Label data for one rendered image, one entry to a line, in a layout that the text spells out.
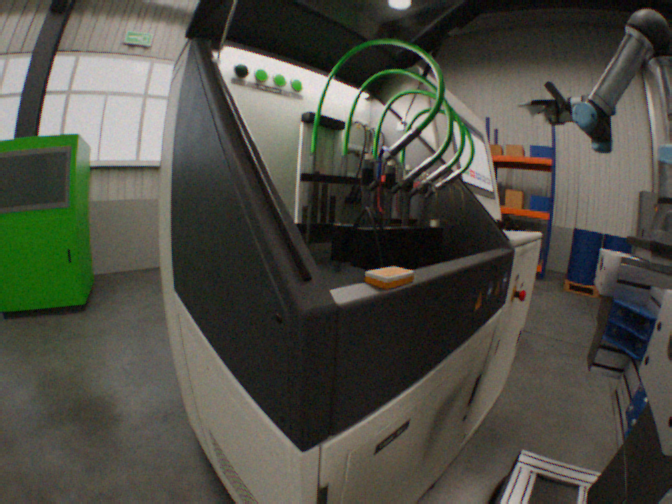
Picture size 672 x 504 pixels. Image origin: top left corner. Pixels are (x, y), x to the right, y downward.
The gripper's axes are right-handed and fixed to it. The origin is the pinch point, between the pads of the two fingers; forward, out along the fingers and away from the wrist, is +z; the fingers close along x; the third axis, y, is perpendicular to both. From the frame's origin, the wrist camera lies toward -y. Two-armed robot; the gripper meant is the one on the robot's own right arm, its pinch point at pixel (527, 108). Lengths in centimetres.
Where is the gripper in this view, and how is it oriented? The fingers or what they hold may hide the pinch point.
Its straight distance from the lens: 118.5
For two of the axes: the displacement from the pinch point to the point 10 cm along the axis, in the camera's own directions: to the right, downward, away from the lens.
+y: 0.7, 9.7, 2.3
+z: -3.4, -1.9, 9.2
